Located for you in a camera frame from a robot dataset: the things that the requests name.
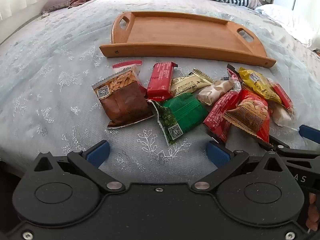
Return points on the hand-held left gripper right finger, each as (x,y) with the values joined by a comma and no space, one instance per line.
(217,155)

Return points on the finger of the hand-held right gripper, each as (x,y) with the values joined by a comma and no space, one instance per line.
(277,144)
(308,131)

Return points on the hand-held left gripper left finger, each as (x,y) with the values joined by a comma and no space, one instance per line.
(97,152)

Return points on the red gold nut packet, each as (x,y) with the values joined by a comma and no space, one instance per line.
(250,115)

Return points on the red white biscuit packet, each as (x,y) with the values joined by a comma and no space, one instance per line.
(282,95)

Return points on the brown almond snack packet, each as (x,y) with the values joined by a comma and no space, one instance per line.
(122,102)

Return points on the green snack packet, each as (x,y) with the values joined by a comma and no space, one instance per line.
(180,112)

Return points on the yellow snack packet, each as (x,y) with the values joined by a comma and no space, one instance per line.
(260,85)

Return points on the beige gold snack packet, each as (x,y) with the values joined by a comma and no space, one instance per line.
(187,83)

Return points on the red snack packet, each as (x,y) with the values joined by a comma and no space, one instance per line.
(160,80)
(220,115)
(233,74)

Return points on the person's right hand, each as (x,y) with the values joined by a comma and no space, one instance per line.
(313,210)

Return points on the clear peanut candy packet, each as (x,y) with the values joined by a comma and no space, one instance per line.
(215,91)

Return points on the sheer snowflake cloth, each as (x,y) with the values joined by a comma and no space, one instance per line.
(50,92)

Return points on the white red-edged snack packet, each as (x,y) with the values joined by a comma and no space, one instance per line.
(136,70)

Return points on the white pillow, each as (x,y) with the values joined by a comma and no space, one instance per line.
(292,22)

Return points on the small pale object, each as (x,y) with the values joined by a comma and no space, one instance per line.
(45,15)

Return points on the mauve pillow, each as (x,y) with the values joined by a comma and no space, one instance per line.
(57,1)

